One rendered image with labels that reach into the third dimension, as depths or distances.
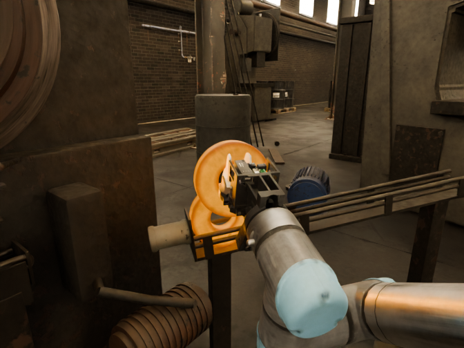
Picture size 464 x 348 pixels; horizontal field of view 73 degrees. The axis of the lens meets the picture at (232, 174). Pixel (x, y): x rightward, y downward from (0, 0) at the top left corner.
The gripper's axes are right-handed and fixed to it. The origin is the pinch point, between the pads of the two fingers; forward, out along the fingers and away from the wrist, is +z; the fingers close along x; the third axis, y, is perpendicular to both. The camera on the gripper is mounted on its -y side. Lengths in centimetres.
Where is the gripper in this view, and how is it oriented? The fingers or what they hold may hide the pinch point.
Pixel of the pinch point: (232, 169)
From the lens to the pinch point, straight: 63.5
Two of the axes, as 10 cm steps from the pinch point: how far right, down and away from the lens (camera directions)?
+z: -2.6, -5.1, 8.2
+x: -9.6, 0.8, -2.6
